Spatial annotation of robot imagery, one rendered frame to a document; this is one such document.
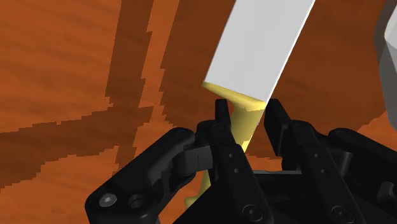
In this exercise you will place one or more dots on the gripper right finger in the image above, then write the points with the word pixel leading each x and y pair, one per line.
pixel 313 149

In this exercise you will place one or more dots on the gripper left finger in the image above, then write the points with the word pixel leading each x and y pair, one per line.
pixel 223 155

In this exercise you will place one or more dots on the grey rounded object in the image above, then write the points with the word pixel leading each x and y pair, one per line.
pixel 389 62

